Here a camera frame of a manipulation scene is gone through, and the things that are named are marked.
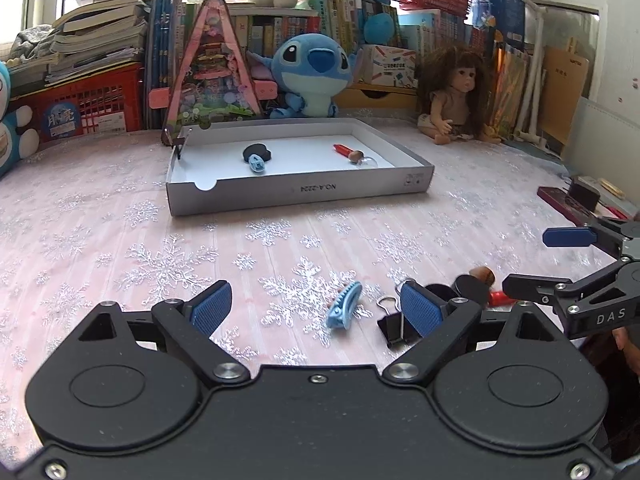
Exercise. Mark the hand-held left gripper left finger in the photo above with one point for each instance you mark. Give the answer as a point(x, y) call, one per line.
point(212, 307)

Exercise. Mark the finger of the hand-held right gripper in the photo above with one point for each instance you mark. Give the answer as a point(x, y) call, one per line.
point(567, 236)
point(530, 287)

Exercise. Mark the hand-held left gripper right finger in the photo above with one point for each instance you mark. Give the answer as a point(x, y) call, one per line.
point(420, 310)

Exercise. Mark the black binder clip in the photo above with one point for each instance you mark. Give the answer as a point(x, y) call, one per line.
point(395, 330)
point(177, 142)

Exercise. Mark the red crayon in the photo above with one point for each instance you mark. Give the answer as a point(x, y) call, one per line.
point(342, 150)
point(499, 298)

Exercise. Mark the blue hair clip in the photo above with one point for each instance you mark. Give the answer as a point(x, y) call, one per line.
point(257, 163)
point(340, 310)

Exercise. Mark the large black disc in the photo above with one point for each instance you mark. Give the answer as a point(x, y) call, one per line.
point(252, 152)

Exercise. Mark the white cardboard box tray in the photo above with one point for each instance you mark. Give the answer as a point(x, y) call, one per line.
point(300, 145)

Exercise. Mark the phone in red case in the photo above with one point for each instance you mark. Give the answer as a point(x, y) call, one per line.
point(562, 202)

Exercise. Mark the black charger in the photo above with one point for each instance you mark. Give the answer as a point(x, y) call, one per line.
point(585, 195)

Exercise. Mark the pink snowflake tablecloth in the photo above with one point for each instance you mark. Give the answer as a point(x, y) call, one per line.
point(100, 235)

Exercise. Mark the brown cardboard sheet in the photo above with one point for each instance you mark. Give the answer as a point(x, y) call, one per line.
point(565, 95)

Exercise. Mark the row of thin picture books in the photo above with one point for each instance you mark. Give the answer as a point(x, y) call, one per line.
point(510, 85)

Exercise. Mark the white pipe rack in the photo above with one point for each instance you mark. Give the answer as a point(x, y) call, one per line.
point(537, 60)

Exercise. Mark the brown-haired doll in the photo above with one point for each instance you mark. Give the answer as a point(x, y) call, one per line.
point(462, 77)

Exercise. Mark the wooden drawer box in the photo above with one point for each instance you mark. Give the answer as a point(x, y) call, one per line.
point(350, 97)

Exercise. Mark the blue cardboard box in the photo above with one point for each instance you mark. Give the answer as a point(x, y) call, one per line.
point(505, 15)

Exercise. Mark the red plastic crate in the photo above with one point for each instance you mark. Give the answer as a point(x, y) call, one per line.
point(100, 95)

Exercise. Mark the colourful printed cardboard box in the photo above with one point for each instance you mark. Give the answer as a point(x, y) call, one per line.
point(390, 67)

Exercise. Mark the pink triangular toy house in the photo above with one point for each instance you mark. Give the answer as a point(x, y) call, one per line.
point(215, 60)

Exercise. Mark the blue alien plush toy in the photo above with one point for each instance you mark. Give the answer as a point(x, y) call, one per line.
point(310, 60)

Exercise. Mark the blue cat plush toy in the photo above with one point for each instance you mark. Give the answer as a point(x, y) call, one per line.
point(10, 135)

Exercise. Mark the blue upright books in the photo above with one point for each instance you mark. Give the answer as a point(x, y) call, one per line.
point(165, 35)

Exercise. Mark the row of shelf books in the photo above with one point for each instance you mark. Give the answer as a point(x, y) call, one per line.
point(290, 25)

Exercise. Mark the stack of books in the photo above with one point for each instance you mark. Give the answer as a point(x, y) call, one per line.
point(100, 30)

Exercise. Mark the grey patterned cloth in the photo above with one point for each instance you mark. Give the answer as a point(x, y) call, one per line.
point(30, 42)

